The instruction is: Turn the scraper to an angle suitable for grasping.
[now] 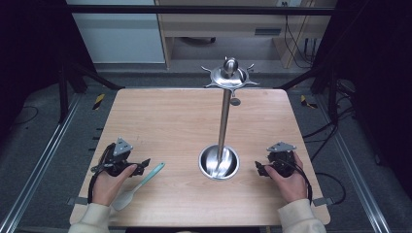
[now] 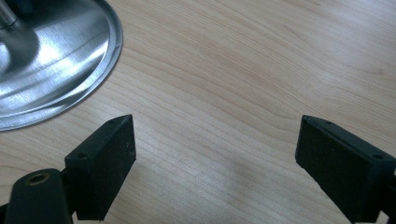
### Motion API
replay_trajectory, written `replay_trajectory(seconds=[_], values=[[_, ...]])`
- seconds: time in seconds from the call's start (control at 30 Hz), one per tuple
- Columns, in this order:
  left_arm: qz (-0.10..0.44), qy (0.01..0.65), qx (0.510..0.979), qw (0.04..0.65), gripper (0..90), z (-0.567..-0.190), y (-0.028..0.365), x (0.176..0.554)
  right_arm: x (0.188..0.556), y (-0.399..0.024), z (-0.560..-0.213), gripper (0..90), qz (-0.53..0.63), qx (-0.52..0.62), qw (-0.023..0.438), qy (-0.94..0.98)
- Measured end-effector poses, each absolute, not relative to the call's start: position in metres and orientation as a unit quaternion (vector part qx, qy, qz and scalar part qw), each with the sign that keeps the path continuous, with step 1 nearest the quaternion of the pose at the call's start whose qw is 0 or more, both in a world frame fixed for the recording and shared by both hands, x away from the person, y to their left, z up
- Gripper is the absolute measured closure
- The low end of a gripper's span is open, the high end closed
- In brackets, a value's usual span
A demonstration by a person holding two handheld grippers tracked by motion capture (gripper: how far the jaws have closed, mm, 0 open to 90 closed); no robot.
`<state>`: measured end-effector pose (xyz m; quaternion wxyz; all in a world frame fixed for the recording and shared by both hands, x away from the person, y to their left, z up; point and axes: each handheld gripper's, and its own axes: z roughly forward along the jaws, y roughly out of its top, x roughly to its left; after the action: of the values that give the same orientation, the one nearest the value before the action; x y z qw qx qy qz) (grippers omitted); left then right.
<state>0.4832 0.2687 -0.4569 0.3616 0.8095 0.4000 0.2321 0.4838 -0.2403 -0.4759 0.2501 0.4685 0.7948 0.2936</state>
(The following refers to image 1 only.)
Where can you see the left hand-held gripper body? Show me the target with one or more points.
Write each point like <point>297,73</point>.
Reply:
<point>121,147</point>

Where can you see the black curtain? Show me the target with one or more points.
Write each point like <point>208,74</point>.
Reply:
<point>29,58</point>
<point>379,81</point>

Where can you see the aluminium floor rail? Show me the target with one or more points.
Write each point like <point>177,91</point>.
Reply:
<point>42,158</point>
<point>356,174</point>

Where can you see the yellow black tape strip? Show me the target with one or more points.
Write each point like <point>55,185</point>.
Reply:
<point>306,102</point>
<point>99,101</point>

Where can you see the person's left hand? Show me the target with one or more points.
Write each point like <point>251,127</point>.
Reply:
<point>107,187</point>

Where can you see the black metal stand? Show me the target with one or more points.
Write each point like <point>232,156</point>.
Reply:
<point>332,97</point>
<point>63,93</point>

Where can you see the white cabinet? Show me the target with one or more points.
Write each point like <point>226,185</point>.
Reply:
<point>120,35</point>

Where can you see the person's right hand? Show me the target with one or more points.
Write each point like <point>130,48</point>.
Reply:
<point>291,187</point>

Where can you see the black horizontal frame bar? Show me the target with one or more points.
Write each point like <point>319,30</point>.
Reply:
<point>194,9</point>

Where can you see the grey table bracket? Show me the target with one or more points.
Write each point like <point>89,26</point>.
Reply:
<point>324,201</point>
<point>76,201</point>

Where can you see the steel utensil rack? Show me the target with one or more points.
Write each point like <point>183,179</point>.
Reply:
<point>223,129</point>

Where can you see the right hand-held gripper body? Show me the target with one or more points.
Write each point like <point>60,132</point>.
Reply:
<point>281,161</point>

